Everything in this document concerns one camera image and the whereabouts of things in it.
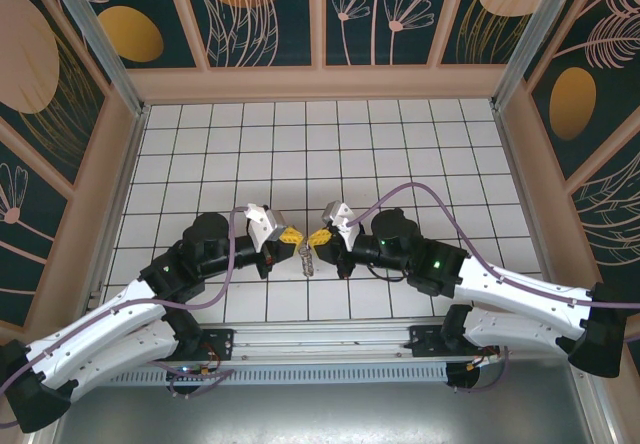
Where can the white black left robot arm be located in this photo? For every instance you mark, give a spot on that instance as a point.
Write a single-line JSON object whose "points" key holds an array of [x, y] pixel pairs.
{"points": [[100, 324]]}

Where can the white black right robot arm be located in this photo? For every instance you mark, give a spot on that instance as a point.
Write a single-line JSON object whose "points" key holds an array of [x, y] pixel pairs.
{"points": [[525, 289]]}

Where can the black round base cover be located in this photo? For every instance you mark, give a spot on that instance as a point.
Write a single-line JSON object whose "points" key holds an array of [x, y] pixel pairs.
{"points": [[462, 376], [182, 386]]}

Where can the grey metal sheet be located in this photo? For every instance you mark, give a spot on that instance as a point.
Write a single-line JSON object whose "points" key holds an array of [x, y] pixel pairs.
{"points": [[320, 414]]}

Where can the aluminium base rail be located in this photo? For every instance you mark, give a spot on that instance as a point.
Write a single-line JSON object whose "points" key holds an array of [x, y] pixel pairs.
{"points": [[320, 344]]}

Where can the aluminium frame post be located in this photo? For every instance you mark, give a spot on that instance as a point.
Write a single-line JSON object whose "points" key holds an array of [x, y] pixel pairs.
{"points": [[100, 39], [530, 39]]}

